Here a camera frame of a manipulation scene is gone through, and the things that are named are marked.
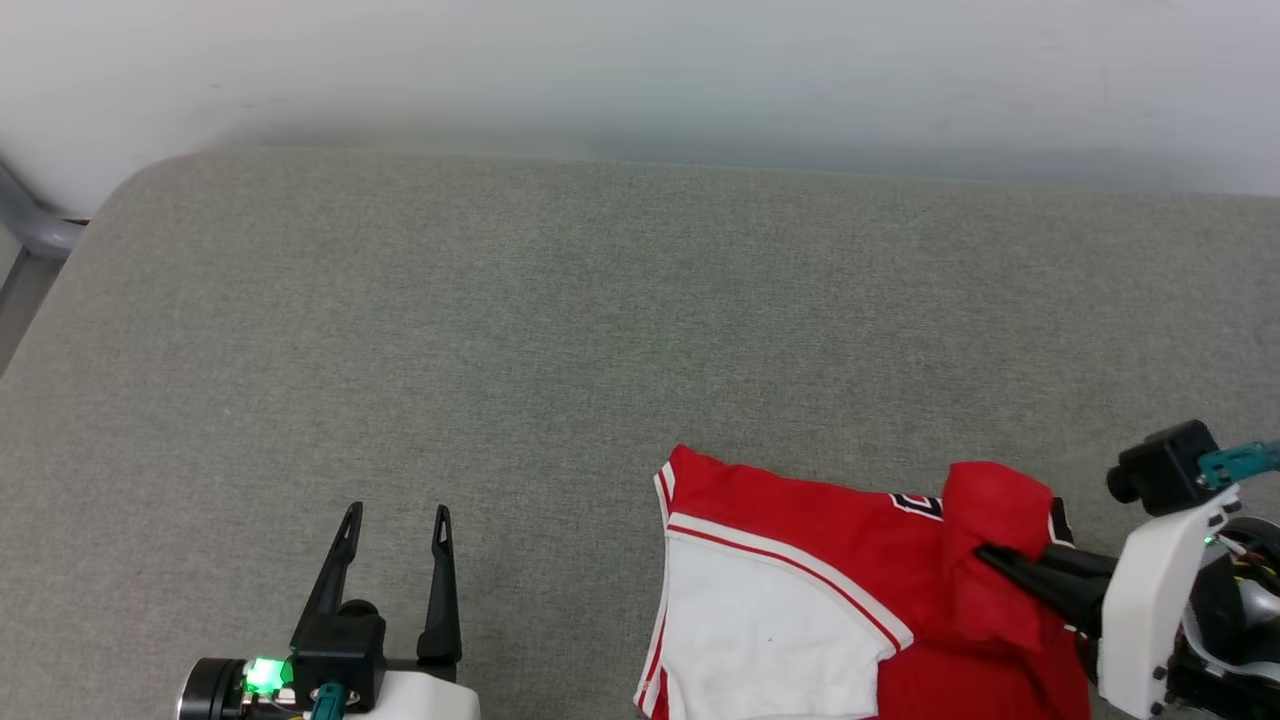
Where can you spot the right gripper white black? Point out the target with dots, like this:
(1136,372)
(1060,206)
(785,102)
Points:
(1145,610)

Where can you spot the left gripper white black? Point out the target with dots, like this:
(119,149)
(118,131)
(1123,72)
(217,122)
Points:
(430,695)

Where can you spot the red white basketball jersey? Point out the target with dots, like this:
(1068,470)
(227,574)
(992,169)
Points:
(800,520)

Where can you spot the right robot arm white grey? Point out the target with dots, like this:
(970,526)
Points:
(1225,615)

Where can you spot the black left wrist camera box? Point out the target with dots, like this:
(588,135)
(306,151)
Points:
(340,645)

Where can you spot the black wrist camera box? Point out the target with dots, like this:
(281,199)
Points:
(1165,465)
(340,645)

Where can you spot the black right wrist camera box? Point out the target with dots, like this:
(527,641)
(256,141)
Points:
(1165,465)

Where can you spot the grey metal frame tube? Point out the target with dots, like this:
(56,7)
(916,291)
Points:
(30,235)

